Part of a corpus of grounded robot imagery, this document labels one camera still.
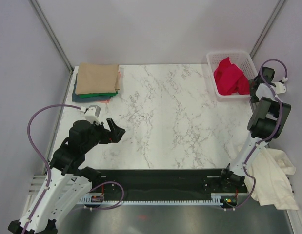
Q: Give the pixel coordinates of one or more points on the right aluminium frame post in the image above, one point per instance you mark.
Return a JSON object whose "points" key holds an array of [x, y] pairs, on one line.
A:
{"points": [[268, 25]]}

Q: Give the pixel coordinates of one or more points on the left aluminium frame post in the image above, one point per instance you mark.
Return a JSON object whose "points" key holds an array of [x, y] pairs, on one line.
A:
{"points": [[48, 28]]}

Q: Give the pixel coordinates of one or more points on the folded salmon pink t shirt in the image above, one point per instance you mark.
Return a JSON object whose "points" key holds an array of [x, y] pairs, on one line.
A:
{"points": [[104, 100]]}

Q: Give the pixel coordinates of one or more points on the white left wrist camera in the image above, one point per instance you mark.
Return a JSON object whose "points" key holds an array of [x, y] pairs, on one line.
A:
{"points": [[91, 114]]}

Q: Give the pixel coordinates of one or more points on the cream white t shirt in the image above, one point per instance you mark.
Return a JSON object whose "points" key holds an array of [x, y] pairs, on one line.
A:
{"points": [[271, 169]]}

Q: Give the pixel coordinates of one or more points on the red t shirt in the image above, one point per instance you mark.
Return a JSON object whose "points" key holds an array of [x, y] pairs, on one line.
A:
{"points": [[230, 79]]}

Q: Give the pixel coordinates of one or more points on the aluminium frame post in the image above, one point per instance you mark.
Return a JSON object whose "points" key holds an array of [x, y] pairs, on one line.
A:
{"points": [[48, 28], [268, 25]]}

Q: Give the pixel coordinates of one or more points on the folded blue grey t shirt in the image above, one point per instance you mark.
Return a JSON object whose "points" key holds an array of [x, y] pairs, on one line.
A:
{"points": [[76, 98]]}

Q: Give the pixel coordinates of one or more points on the folded tan t shirt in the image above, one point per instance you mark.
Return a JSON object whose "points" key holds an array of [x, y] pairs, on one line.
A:
{"points": [[94, 78]]}

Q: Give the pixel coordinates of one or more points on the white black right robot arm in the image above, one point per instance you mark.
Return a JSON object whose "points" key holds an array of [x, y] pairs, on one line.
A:
{"points": [[266, 124]]}

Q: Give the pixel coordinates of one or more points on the white slotted cable duct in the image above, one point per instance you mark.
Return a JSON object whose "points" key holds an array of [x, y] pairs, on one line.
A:
{"points": [[214, 200]]}

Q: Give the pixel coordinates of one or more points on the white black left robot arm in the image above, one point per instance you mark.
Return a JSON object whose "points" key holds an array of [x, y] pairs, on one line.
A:
{"points": [[66, 184]]}

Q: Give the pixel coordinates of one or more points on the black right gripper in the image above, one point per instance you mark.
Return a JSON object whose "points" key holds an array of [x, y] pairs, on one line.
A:
{"points": [[254, 98]]}

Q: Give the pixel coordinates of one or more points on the folded green t shirt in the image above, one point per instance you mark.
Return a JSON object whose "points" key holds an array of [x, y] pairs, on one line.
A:
{"points": [[110, 94]]}

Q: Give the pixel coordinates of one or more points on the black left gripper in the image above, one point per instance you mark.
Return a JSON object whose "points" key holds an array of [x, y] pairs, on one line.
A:
{"points": [[109, 136]]}

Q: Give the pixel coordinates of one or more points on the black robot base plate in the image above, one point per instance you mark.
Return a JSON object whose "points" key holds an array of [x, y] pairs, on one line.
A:
{"points": [[157, 184]]}

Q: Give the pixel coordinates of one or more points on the white plastic laundry basket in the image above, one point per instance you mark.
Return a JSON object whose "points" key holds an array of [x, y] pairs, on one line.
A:
{"points": [[238, 57]]}

